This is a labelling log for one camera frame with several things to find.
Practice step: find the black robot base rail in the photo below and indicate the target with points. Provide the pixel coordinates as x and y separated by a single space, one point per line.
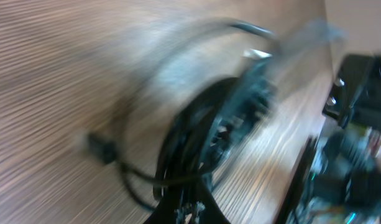
337 178

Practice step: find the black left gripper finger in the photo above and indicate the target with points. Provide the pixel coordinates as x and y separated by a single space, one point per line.
194 200

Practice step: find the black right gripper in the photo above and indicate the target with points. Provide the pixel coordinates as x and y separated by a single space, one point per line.
355 96

